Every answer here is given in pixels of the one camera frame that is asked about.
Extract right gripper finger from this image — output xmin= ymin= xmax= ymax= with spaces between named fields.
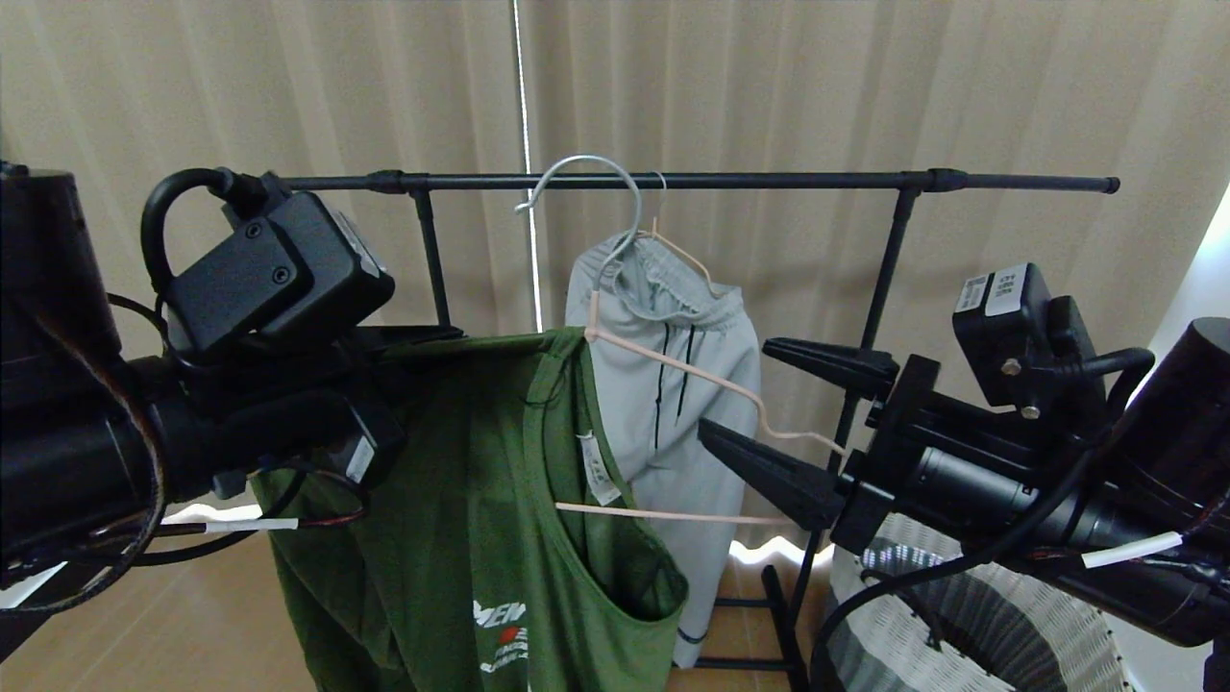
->
xmin=762 ymin=336 xmax=901 ymax=402
xmin=697 ymin=417 xmax=849 ymax=532

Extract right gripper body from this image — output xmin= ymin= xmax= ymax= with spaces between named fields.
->
xmin=829 ymin=354 xmax=1230 ymax=648

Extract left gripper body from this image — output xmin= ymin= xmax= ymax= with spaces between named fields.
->
xmin=0 ymin=384 xmax=407 ymax=580

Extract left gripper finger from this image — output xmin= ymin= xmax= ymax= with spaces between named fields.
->
xmin=357 ymin=325 xmax=467 ymax=349

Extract pale grey shorts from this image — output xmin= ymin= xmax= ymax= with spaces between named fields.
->
xmin=564 ymin=234 xmax=763 ymax=671

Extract green garment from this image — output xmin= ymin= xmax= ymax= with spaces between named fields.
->
xmin=250 ymin=327 xmax=691 ymax=692

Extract pink clothes hanger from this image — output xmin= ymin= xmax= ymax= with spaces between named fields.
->
xmin=514 ymin=155 xmax=852 ymax=527
xmin=647 ymin=171 xmax=720 ymax=292

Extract white laundry basket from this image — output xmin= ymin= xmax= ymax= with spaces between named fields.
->
xmin=824 ymin=512 xmax=1132 ymax=692

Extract black clothes rack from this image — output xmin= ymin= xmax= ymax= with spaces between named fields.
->
xmin=279 ymin=168 xmax=1121 ymax=692

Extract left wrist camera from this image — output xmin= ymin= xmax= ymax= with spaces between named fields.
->
xmin=140 ymin=167 xmax=397 ymax=364

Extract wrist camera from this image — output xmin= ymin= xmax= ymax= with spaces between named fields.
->
xmin=951 ymin=261 xmax=1156 ymax=426
xmin=140 ymin=167 xmax=397 ymax=364

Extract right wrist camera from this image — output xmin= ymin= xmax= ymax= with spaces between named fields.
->
xmin=951 ymin=261 xmax=1156 ymax=426

